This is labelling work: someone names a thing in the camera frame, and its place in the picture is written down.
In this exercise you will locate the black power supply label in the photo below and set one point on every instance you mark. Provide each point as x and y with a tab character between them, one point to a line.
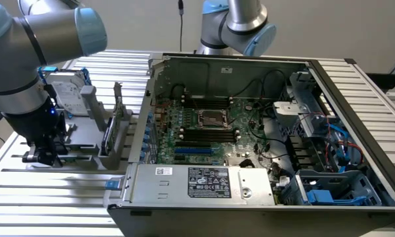
208	182

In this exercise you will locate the black background box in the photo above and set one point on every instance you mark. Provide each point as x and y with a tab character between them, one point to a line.
377	82

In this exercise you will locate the black table end cap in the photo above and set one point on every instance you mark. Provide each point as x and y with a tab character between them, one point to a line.
349	61

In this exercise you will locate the grey-blue plastic disk bay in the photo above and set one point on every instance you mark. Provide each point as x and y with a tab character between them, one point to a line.
348	182

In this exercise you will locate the silver hard disk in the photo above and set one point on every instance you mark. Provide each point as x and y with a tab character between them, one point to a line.
67	96

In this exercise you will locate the graphics card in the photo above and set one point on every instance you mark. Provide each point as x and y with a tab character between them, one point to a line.
110	133

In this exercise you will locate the black RAM slot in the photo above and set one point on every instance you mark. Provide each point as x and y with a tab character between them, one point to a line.
208	132
208	139
206	106
206	103
206	97
208	136
206	100
208	129

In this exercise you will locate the metal disk bay cage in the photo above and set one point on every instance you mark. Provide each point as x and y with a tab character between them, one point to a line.
304	98

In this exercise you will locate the CPU socket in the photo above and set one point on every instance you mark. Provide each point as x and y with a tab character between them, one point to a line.
212	118

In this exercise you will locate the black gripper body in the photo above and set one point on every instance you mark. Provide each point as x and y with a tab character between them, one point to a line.
35	123

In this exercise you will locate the white case wall sticker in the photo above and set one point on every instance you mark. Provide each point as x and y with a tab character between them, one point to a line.
226	69

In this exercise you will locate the blue plastic bay clip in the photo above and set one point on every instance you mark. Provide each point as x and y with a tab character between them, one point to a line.
319	197

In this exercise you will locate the blue disk carrier frame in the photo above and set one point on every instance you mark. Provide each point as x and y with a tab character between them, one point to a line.
49	69

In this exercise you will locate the grey parts rack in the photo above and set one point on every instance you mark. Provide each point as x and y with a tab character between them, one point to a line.
92	103

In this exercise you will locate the blue case latch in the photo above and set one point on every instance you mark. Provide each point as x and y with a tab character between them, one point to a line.
113	185

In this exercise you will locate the black expansion slot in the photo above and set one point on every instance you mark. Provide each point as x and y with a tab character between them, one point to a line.
192	144

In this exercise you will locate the silver power supply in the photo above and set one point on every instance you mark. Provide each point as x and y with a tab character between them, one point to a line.
170	185

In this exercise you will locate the blue expansion slot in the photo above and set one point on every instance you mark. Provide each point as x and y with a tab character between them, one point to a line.
192	150

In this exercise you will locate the white barcode sticker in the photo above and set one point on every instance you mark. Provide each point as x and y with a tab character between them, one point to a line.
162	171

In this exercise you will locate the green RAM stick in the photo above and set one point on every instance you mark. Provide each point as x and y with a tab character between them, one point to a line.
77	161

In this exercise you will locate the silver chipset heatsink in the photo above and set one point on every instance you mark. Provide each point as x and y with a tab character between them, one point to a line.
234	163

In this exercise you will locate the grey plastic bay bracket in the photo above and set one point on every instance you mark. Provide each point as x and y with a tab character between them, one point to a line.
284	111

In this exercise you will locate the coin cell battery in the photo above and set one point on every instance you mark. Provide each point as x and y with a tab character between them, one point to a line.
248	107

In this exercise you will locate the green motherboard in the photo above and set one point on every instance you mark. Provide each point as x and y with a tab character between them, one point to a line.
184	116

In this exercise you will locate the black open PC case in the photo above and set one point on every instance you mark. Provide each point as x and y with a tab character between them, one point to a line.
249	222

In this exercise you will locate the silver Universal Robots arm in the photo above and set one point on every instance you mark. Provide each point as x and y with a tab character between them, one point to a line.
35	37

